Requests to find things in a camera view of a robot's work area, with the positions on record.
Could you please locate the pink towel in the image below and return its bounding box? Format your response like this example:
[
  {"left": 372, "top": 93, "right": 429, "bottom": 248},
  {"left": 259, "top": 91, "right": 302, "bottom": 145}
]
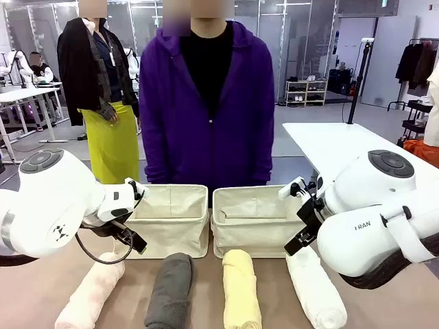
[{"left": 54, "top": 252, "right": 126, "bottom": 329}]

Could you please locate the black tripod pole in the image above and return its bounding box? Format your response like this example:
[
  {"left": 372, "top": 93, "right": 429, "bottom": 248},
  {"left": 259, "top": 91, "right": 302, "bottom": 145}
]
[{"left": 346, "top": 36, "right": 375, "bottom": 125}]

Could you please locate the black suitcase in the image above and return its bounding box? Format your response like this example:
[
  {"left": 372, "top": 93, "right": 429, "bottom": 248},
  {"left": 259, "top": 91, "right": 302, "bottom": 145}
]
[{"left": 327, "top": 67, "right": 354, "bottom": 96}]

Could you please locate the person in cream and orange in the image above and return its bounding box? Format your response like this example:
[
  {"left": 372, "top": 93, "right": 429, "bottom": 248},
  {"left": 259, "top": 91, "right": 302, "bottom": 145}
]
[{"left": 403, "top": 63, "right": 439, "bottom": 159}]

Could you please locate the yellow-skirt person right hand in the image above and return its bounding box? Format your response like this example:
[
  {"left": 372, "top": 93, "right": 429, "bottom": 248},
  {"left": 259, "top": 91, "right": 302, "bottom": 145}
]
[{"left": 102, "top": 101, "right": 119, "bottom": 125}]

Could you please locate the cream fabric basket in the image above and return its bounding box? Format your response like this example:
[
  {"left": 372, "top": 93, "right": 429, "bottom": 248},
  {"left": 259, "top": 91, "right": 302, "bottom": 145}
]
[
  {"left": 211, "top": 184, "right": 311, "bottom": 259},
  {"left": 121, "top": 184, "right": 210, "bottom": 260}
]

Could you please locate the wooden shoe rack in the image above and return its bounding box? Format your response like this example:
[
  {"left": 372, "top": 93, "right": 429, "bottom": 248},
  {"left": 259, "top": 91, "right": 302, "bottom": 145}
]
[{"left": 285, "top": 75, "right": 329, "bottom": 108}]

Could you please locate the person in purple hoodie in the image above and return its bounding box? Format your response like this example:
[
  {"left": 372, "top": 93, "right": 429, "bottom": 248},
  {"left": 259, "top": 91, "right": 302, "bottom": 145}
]
[{"left": 139, "top": 0, "right": 276, "bottom": 210}]

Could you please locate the grey towel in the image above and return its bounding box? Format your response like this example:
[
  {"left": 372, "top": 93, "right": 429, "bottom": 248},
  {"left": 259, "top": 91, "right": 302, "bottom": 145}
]
[{"left": 143, "top": 252, "right": 195, "bottom": 329}]

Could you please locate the clothes rack with garments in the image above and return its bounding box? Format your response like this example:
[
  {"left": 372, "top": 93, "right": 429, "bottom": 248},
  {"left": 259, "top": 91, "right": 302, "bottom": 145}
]
[{"left": 394, "top": 37, "right": 439, "bottom": 99}]

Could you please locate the seated person in background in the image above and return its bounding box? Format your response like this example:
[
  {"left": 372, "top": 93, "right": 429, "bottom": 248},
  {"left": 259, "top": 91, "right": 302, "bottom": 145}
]
[{"left": 29, "top": 51, "right": 56, "bottom": 83}]

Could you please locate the white cable strap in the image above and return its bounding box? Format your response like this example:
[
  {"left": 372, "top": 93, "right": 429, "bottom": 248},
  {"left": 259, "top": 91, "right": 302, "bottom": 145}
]
[{"left": 380, "top": 205, "right": 436, "bottom": 263}]

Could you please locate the person in yellow skirt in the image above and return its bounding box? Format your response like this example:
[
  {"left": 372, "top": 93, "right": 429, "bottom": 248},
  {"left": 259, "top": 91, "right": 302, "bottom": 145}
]
[{"left": 56, "top": 0, "right": 141, "bottom": 186}]

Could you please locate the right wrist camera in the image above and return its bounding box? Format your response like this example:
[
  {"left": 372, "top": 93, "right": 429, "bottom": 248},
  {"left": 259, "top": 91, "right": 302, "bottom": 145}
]
[{"left": 277, "top": 175, "right": 318, "bottom": 203}]

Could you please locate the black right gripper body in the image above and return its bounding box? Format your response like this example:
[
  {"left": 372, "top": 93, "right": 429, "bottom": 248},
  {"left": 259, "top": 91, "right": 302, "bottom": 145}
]
[{"left": 296, "top": 197, "right": 327, "bottom": 238}]

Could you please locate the yellow rolled towel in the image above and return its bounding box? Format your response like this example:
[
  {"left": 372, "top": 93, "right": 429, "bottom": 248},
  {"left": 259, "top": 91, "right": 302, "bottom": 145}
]
[{"left": 222, "top": 249, "right": 263, "bottom": 329}]

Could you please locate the white office desk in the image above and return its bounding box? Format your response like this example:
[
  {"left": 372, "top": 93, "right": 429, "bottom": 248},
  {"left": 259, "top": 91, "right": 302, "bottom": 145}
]
[{"left": 0, "top": 87, "right": 69, "bottom": 165}]

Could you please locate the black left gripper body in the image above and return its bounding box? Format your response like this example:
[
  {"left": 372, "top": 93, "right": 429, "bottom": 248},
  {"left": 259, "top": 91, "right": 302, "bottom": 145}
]
[{"left": 81, "top": 220, "right": 137, "bottom": 243}]

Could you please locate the white side table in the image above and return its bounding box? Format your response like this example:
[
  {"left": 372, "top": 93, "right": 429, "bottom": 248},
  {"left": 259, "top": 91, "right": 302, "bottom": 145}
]
[{"left": 281, "top": 121, "right": 439, "bottom": 188}]

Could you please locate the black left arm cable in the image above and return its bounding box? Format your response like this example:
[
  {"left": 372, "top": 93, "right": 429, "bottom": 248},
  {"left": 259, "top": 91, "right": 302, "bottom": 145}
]
[{"left": 74, "top": 228, "right": 134, "bottom": 265}]

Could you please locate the black utility cart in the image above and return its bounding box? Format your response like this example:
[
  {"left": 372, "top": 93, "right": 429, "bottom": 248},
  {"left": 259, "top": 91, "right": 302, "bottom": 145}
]
[{"left": 387, "top": 99, "right": 435, "bottom": 147}]

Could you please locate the black braided cable sleeve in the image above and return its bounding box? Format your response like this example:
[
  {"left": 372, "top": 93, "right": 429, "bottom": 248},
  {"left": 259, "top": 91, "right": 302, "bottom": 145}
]
[{"left": 337, "top": 232, "right": 439, "bottom": 291}]

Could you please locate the white towel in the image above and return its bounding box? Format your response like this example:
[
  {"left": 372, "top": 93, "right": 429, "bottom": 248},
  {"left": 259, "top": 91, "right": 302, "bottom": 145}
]
[{"left": 285, "top": 245, "right": 348, "bottom": 329}]

